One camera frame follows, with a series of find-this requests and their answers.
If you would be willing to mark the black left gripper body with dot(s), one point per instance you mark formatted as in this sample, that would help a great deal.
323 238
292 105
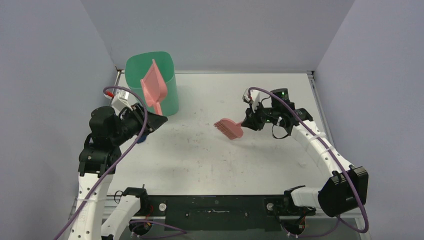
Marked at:
132 124

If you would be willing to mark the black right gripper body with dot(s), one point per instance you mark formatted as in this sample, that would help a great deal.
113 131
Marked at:
255 118

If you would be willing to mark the pink plastic hand brush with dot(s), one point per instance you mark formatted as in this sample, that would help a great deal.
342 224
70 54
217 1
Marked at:
231 129

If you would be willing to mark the pink plastic dustpan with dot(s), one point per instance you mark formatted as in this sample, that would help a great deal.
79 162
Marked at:
154 88

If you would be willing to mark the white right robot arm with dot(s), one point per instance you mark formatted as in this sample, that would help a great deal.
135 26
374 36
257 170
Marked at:
346 185

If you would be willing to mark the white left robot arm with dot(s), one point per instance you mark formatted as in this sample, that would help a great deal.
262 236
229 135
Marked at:
97 166

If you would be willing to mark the small dark blue paper scrap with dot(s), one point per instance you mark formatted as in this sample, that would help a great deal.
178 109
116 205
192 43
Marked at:
141 139

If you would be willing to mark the green plastic waste bin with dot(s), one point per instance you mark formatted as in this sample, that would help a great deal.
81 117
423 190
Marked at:
138 65

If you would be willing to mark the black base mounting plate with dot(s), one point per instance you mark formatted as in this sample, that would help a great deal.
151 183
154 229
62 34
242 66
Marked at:
272 224

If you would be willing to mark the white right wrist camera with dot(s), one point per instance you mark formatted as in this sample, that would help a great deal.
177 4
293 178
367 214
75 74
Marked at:
252 97

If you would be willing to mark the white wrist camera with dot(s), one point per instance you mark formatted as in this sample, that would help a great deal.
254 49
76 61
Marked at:
119 99
252 97

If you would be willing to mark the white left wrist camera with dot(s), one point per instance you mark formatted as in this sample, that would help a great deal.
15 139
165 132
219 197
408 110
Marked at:
119 99

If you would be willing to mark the aluminium frame rail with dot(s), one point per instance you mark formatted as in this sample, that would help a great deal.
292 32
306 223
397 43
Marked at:
190 207

